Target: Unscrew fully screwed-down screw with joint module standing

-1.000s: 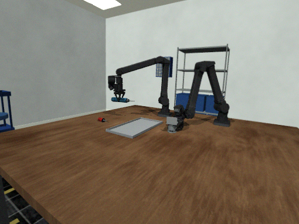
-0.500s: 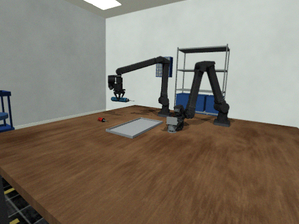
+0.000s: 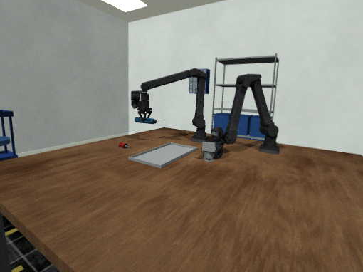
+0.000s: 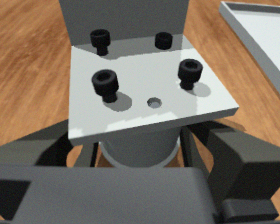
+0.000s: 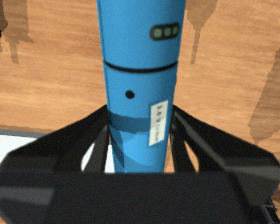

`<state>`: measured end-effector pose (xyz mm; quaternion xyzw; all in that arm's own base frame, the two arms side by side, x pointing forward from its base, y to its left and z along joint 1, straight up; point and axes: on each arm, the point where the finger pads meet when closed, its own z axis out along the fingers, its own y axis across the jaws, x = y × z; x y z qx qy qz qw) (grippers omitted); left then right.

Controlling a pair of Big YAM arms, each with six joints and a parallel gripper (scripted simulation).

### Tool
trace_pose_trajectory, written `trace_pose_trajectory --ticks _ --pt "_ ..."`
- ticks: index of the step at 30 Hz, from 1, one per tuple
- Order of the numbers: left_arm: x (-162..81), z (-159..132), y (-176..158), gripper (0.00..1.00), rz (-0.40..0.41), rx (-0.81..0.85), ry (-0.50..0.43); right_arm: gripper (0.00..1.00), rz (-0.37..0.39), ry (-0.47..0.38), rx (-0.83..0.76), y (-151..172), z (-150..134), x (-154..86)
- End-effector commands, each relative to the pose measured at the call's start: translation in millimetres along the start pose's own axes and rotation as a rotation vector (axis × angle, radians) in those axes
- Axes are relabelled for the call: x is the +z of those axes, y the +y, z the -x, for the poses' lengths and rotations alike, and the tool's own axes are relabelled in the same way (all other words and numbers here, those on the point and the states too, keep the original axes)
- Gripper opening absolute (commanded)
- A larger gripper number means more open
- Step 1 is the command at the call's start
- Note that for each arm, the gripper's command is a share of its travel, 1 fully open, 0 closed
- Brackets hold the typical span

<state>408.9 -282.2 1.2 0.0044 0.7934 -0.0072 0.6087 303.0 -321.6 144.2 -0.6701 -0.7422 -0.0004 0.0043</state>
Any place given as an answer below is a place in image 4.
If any white rimmed tray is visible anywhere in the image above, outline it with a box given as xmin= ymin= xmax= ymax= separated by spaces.
xmin=218 ymin=1 xmax=280 ymax=94

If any black socket head screw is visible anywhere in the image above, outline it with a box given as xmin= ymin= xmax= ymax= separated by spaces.
xmin=155 ymin=32 xmax=173 ymax=50
xmin=177 ymin=59 xmax=203 ymax=91
xmin=91 ymin=69 xmax=119 ymax=103
xmin=90 ymin=29 xmax=111 ymax=56

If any dark grey cylinder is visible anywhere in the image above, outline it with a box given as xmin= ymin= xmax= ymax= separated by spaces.
xmin=99 ymin=126 xmax=182 ymax=167

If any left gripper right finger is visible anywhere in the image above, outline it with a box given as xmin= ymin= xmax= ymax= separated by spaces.
xmin=179 ymin=120 xmax=280 ymax=211

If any grey l-shaped bracket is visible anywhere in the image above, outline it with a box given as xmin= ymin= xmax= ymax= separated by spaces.
xmin=59 ymin=0 xmax=239 ymax=147

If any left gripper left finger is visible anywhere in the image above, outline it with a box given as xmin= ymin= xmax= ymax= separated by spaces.
xmin=0 ymin=119 xmax=99 ymax=167

